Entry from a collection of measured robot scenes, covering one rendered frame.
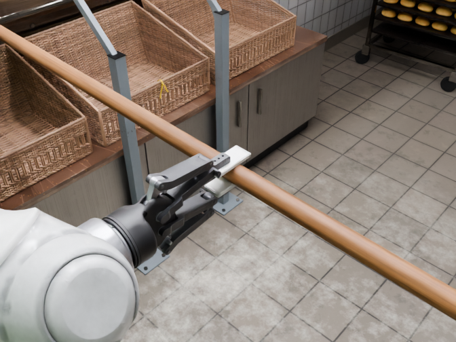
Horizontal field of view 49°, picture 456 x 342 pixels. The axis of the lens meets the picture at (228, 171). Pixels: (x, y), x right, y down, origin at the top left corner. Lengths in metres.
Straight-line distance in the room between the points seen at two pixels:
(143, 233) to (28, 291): 0.26
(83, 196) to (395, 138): 1.84
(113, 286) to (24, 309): 0.06
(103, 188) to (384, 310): 1.18
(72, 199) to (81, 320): 1.46
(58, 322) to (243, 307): 1.69
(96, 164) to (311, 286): 0.99
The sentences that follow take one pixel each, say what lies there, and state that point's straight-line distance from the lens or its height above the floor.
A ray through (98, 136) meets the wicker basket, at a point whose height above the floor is 0.61.
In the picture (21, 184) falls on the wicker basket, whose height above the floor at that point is 0.61.
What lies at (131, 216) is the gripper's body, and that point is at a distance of 0.62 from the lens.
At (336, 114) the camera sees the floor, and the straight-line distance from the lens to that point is 3.13.
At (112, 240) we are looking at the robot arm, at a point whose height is 1.23.
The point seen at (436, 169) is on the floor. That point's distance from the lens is 2.85.
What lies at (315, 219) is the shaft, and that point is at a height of 1.21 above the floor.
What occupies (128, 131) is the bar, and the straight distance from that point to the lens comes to 1.76.
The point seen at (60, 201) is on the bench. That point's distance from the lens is 1.80.
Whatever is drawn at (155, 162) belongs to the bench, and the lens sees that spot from 2.00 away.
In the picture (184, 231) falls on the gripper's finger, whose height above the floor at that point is 1.15.
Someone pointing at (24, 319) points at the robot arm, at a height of 1.36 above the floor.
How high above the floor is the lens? 1.66
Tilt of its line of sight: 39 degrees down
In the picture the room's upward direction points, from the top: straight up
